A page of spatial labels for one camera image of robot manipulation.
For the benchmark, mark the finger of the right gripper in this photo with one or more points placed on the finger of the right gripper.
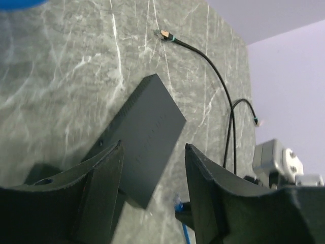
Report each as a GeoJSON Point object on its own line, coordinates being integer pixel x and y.
{"type": "Point", "coordinates": [183, 214]}

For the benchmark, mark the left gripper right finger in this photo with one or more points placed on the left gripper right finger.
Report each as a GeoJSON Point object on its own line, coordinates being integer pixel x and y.
{"type": "Point", "coordinates": [228, 209]}

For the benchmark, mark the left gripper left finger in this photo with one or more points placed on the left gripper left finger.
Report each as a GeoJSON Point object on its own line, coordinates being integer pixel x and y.
{"type": "Point", "coordinates": [74, 206]}

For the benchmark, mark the black network switch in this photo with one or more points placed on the black network switch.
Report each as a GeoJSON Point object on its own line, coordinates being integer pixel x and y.
{"type": "Point", "coordinates": [148, 124]}

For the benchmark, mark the blue plastic bin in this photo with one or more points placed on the blue plastic bin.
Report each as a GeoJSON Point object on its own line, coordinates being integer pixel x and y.
{"type": "Point", "coordinates": [9, 5]}

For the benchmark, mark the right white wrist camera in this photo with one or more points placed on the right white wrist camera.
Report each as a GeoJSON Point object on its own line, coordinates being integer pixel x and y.
{"type": "Point", "coordinates": [276, 166]}

